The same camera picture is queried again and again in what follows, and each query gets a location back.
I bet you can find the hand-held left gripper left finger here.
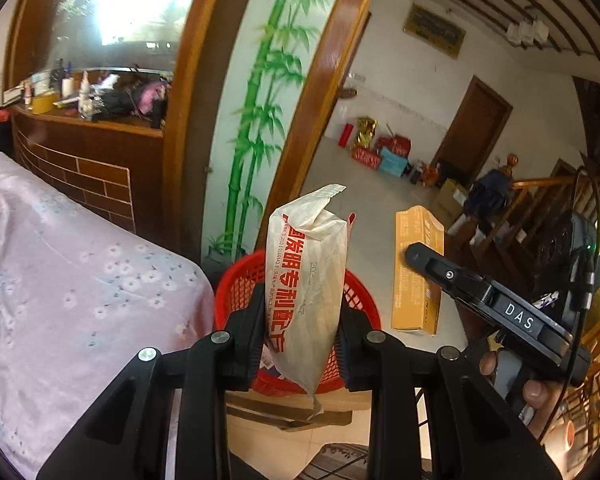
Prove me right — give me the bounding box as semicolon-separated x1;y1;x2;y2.
36;282;268;480

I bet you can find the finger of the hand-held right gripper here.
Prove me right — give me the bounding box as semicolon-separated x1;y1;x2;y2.
405;242;501;316

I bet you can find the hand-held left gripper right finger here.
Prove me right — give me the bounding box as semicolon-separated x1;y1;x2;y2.
336;305;563;480

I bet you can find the orange cardboard box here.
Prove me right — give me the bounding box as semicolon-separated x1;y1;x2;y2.
391;205;446;337

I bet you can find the red plastic basket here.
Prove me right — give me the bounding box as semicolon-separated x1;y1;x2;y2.
214;250;382;397

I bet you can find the white packet with red print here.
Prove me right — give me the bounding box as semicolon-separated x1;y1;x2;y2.
264;184;351;423

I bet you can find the person's right hand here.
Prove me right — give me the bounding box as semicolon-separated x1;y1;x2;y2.
479;351;563;443

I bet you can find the brown cardboard box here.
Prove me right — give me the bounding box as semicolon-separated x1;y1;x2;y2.
432;178;469;219

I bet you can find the dark blue hanging garment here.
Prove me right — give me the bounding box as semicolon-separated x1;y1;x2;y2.
464;167;512;222

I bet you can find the grey patterned cushion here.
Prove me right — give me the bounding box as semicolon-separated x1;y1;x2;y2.
300;442;372;480

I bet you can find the wooden staircase railing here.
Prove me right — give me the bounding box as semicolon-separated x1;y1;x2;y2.
457;152;600;311

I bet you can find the blue cardboard box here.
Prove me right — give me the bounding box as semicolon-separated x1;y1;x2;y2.
380;149;409;176

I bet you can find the red gift box with lid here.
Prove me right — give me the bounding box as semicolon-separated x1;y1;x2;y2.
377;134;412;159

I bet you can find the flat red gift box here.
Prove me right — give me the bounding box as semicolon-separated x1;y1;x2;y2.
350;146;384;170

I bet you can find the brown wooden door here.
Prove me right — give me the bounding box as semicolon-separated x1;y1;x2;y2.
442;75;514;182

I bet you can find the gold foil bag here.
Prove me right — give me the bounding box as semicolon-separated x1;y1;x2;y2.
356;117;379;149

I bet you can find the white ceiling lamp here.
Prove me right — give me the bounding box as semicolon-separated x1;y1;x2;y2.
505;7;551;47

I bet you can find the pink cloth bag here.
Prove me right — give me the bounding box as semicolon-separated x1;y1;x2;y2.
139;81;172;117

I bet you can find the black bag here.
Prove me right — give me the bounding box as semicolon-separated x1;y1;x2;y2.
101;89;146;122

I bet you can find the white spray bottle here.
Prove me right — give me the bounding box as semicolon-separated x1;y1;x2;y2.
80;71;95;113

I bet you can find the yellow box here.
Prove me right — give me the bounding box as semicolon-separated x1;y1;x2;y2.
31;92;62;115

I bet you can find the etched glass partition panel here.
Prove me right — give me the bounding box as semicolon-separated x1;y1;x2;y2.
50;0;212;70

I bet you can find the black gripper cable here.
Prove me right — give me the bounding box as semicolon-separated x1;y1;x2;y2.
540;166;600;443

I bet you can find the wooden archway frame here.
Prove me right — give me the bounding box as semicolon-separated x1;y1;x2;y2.
257;0;387;253

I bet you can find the framed wall picture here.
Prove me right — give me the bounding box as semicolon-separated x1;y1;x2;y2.
404;4;467;59

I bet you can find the green bamboo wall painting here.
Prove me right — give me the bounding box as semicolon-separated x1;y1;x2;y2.
205;0;331;261

